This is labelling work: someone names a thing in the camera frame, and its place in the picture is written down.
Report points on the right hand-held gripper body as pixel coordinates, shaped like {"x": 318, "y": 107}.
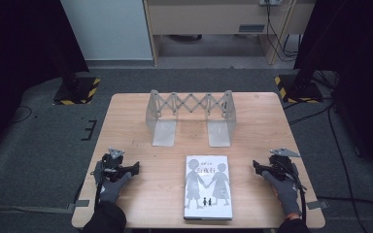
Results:
{"x": 281, "y": 163}

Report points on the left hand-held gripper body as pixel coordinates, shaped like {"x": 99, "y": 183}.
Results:
{"x": 111, "y": 163}

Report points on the white hardcover book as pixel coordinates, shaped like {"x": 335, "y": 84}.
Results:
{"x": 208, "y": 207}

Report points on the expandable metal book rack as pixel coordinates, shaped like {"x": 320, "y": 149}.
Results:
{"x": 190, "y": 103}

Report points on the person's left hand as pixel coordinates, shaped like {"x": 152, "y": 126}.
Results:
{"x": 111, "y": 191}

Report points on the person's right hand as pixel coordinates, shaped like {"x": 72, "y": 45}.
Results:
{"x": 286, "y": 194}

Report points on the grey tape strip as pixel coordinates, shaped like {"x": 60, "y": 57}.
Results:
{"x": 77, "y": 204}
{"x": 317, "y": 204}

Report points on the striped black stand base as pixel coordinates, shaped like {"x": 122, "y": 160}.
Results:
{"x": 299, "y": 90}
{"x": 77, "y": 92}

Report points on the white panel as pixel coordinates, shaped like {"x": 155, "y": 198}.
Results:
{"x": 107, "y": 29}

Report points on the black curtain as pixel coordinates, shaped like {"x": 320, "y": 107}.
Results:
{"x": 359, "y": 48}
{"x": 19, "y": 48}

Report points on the wooden desk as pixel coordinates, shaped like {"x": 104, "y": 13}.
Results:
{"x": 207, "y": 19}

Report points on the white power strip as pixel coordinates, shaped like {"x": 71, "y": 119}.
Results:
{"x": 270, "y": 2}

